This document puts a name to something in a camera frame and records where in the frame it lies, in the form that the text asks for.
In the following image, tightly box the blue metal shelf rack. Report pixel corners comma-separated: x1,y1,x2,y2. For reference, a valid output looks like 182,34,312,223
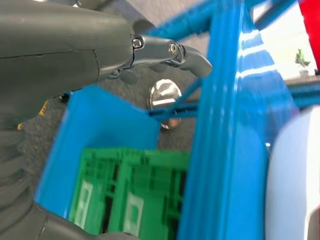
33,0,320,240

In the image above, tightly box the potted green plant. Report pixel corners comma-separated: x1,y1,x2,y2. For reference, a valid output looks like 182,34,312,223
294,48,312,78

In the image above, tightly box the red barrier belt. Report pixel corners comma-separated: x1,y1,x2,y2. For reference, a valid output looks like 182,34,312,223
298,0,320,72

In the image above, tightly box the green plastic crate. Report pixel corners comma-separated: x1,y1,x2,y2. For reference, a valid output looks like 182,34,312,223
107,149,191,240
69,148,126,240

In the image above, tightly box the chrome stanchion base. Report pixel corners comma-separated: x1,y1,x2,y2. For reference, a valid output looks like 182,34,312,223
146,78,183,130

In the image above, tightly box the white plastic panel part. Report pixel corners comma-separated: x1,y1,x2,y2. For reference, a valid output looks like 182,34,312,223
265,105,320,240

